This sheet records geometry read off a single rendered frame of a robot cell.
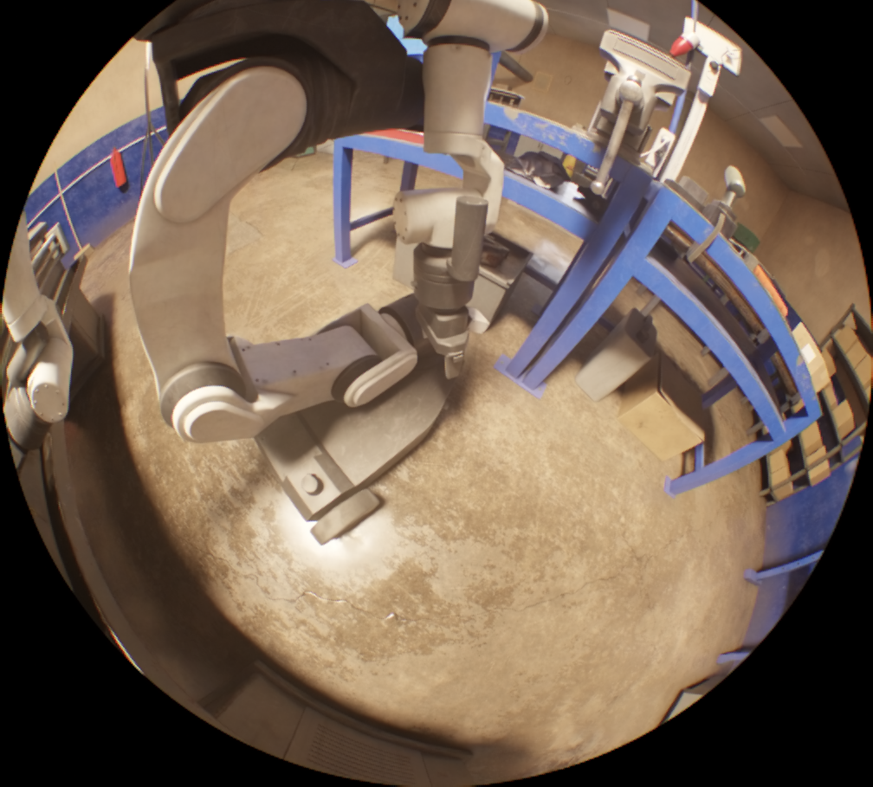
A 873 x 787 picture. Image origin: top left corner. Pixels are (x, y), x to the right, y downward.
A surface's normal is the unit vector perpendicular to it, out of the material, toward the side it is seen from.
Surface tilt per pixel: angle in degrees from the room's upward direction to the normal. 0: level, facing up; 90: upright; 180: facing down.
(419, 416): 0
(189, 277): 114
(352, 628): 0
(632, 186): 90
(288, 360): 28
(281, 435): 0
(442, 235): 81
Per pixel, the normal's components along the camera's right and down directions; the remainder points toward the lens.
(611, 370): -0.73, 0.45
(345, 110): 0.63, 0.77
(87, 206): 0.80, 0.56
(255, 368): 0.50, -0.75
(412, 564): 0.19, -0.58
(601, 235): -0.57, 0.59
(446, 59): -0.34, 0.68
